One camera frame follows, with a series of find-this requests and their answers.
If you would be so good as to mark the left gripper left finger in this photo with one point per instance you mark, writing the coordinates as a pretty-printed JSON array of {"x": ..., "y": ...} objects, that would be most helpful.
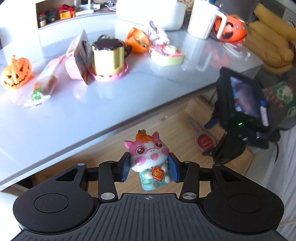
[{"x": 106, "y": 175}]

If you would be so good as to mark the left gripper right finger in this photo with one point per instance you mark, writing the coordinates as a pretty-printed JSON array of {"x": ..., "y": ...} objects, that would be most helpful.
[{"x": 190, "y": 174}]

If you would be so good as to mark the orange jack-o-lantern toy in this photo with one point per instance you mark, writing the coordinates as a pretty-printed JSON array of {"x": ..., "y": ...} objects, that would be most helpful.
[{"x": 16, "y": 74}]

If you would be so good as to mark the yellow cushion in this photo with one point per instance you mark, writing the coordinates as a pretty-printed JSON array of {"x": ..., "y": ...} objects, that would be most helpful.
[{"x": 271, "y": 39}]

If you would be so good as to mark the orange pumpkin bucket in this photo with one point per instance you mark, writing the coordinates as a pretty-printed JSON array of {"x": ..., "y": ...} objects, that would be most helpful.
[{"x": 234, "y": 31}]

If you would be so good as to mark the cream ribbed mug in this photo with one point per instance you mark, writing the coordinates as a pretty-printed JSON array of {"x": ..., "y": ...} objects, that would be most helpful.
[{"x": 202, "y": 19}]

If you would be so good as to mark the pink snack packet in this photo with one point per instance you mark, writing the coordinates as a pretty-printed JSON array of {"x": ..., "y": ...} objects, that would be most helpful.
[{"x": 45, "y": 84}]

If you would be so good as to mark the crumpled white tissue wrapper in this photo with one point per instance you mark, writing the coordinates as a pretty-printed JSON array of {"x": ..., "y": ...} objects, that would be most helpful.
[{"x": 156, "y": 35}]

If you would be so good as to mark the pink printed card box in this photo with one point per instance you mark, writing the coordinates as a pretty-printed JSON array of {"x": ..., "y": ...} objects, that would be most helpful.
[{"x": 78, "y": 58}]

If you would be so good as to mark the white oval storage box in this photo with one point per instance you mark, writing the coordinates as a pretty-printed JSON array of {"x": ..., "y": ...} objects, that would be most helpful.
[{"x": 168, "y": 15}]

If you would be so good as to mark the yellow pudding cup toy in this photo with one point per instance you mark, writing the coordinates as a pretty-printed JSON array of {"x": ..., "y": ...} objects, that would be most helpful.
[{"x": 108, "y": 61}]

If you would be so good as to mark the orange half shell toy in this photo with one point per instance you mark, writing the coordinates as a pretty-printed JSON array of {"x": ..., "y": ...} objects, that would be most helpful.
[{"x": 137, "y": 40}]

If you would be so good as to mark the red yellow gift box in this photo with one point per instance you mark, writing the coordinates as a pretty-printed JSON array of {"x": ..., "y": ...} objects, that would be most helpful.
[{"x": 66, "y": 12}]

